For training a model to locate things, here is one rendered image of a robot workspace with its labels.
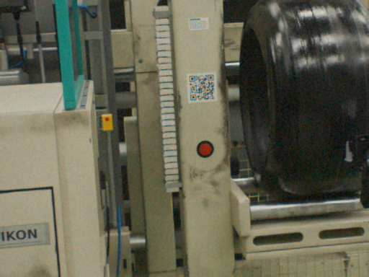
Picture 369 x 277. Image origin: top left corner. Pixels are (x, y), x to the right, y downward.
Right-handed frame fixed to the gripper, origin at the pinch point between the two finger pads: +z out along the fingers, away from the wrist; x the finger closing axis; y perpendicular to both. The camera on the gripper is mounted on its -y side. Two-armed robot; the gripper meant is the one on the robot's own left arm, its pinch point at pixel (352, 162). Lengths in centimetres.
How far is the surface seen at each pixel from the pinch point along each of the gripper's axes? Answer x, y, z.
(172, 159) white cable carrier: 41.3, 2.7, 19.0
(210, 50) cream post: 30.1, 29.9, 14.5
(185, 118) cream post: 37.4, 13.1, 16.6
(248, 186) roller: 18.1, -8.2, 39.8
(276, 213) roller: 16.5, -12.4, 12.1
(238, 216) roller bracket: 26.7, -12.0, 9.0
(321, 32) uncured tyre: 5.0, 31.5, 1.1
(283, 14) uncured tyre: 12.7, 36.9, 6.2
